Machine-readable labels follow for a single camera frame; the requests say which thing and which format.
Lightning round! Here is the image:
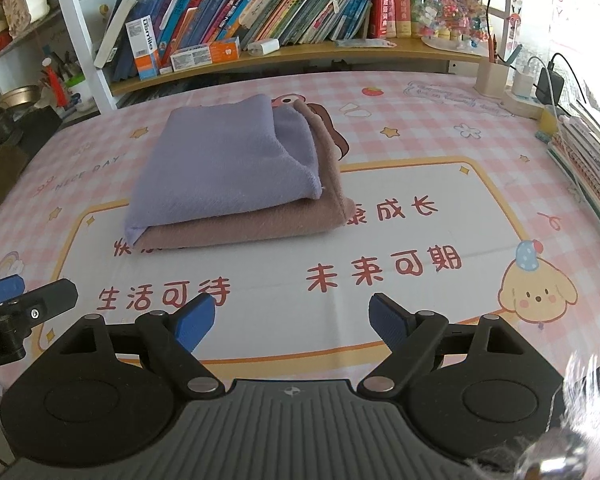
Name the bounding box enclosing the dark brown cloth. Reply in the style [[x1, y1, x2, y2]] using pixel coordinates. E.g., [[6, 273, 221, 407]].
[[0, 146, 31, 233]]

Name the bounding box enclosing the purple towel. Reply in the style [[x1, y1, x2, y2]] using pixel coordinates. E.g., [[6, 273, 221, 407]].
[[124, 94, 323, 245]]

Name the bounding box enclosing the floral patterned box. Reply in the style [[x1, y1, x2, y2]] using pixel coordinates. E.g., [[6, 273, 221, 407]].
[[2, 0, 31, 37]]

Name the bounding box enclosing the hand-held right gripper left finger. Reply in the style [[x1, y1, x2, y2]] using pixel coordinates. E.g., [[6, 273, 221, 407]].
[[47, 293, 222, 399]]

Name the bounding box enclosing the small blue white packet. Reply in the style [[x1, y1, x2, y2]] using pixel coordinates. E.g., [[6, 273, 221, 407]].
[[336, 37, 397, 50]]

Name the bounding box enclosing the bunch of pens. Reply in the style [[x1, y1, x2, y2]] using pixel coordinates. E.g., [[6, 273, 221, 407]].
[[40, 45, 84, 86]]

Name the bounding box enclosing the white power strip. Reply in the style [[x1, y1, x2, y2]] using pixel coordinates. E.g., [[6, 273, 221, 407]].
[[502, 92, 549, 120]]

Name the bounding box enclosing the tall white orange box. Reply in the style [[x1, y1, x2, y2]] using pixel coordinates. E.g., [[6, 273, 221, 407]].
[[125, 16, 161, 80]]

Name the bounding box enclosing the black power adapter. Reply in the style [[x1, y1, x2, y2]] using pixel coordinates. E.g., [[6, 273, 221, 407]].
[[536, 67, 565, 106]]

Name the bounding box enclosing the colourful flower ornament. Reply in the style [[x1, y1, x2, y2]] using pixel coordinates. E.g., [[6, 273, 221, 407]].
[[415, 0, 489, 52]]

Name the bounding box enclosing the white power adapter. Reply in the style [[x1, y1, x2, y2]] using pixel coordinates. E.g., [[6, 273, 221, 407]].
[[511, 57, 539, 99]]

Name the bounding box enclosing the flat orange white box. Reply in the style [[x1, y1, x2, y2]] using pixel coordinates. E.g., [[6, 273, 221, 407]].
[[170, 36, 242, 72]]

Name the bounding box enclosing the stack of notebooks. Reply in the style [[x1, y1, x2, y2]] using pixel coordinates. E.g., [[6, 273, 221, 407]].
[[547, 95, 600, 252]]

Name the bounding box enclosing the row of colourful books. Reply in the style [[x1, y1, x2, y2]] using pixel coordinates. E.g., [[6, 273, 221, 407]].
[[94, 0, 473, 83]]

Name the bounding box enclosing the dark brown bag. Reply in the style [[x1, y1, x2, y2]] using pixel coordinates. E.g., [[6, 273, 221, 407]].
[[0, 107, 64, 176]]

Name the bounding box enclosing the pink checked table mat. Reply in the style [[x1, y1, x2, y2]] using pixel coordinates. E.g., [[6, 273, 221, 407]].
[[0, 71, 600, 396]]

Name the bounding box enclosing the white frame wooden bookshelf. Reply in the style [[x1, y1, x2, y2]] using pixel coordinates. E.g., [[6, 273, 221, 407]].
[[0, 0, 516, 128]]

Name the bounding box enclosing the green lidded cup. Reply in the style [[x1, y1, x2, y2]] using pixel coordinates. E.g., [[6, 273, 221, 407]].
[[64, 74, 96, 112]]

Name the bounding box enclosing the brown towel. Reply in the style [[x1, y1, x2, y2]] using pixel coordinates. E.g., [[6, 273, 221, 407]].
[[137, 102, 356, 251]]

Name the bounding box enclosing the gold metal bowl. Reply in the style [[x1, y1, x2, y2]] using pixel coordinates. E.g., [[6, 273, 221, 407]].
[[0, 86, 41, 110]]

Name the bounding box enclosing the printed white curtain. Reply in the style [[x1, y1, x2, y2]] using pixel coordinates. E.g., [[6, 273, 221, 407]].
[[511, 0, 600, 111]]

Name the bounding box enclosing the beige pen holder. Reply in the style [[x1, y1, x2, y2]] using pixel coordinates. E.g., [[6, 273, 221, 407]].
[[475, 57, 510, 99]]

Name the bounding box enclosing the white charger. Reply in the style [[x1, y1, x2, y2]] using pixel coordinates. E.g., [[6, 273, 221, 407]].
[[247, 38, 281, 56]]

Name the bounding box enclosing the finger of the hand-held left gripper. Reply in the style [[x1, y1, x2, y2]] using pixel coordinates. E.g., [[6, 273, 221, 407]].
[[0, 275, 26, 312], [9, 279, 79, 331]]

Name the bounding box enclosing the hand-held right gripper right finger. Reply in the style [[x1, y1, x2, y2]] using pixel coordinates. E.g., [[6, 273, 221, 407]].
[[357, 292, 537, 398]]

